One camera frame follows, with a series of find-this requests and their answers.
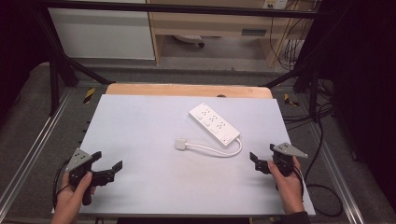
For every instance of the person's left hand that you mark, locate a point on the person's left hand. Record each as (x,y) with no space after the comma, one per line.
(69,199)

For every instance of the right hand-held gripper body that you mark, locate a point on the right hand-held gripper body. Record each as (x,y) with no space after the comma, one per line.
(286,157)

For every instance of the white power strip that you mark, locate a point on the white power strip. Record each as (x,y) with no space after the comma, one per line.
(214,123)

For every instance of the black metal frame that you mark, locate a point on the black metal frame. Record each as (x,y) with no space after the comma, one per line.
(56,65)

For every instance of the white wall socket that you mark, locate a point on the white wall socket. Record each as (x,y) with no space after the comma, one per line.
(274,3)

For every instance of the person's right hand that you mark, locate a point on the person's right hand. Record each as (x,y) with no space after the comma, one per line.
(288,189)

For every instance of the white cabinet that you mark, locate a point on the white cabinet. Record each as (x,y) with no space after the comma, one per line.
(102,34)

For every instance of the yellow black striped tape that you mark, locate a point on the yellow black striped tape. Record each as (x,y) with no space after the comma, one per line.
(89,95)
(289,100)

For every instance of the white plug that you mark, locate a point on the white plug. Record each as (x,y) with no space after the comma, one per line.
(180,144)

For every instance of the person's dark right sleeve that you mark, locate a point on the person's dark right sleeve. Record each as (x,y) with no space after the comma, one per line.
(295,218)

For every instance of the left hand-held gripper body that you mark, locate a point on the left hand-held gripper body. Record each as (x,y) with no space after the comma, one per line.
(78,161)

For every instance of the office chair base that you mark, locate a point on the office chair base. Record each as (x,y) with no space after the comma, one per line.
(190,39)

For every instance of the aluminium rail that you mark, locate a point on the aluminium rail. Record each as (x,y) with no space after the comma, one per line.
(31,149)
(337,174)

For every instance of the light wooden desk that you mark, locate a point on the light wooden desk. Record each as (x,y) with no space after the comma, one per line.
(214,28)

